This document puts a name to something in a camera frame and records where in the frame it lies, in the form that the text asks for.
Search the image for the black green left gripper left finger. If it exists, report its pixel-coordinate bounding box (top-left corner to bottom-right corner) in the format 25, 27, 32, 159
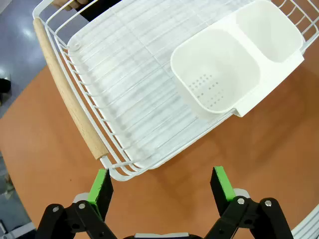
34, 168, 118, 239

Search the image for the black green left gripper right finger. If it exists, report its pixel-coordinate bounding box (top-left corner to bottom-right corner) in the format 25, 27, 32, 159
204, 166, 295, 239

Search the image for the translucent ribbed drip tray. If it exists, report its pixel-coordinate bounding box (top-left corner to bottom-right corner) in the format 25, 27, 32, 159
66, 0, 255, 170

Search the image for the white wire dish rack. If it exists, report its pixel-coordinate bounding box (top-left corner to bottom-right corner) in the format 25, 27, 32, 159
32, 0, 319, 182

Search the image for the white plastic cutlery caddy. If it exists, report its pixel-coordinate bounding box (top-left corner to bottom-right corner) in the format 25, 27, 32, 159
170, 0, 305, 121

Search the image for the person's right hand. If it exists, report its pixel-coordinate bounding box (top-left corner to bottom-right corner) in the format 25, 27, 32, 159
53, 0, 88, 11

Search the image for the white ridged plastic board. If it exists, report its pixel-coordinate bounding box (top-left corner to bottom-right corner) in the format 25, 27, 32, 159
291, 204, 319, 239

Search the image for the black shoe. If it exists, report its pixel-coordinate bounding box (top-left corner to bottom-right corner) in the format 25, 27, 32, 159
0, 78, 12, 101

